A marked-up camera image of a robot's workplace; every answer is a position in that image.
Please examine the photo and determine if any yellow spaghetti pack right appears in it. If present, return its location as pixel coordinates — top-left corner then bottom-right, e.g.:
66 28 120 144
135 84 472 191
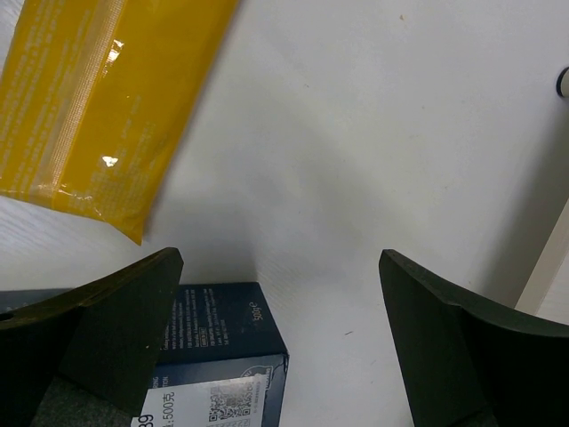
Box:
1 1 238 243

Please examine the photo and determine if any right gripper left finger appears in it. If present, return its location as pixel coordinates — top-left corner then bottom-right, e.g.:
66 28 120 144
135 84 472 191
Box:
1 247 183 426

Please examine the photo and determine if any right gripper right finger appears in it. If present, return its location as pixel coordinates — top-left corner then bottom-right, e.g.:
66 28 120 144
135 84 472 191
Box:
379 249 568 426

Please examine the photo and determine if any dark blue pasta box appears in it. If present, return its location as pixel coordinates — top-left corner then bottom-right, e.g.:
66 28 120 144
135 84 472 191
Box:
1 283 288 426

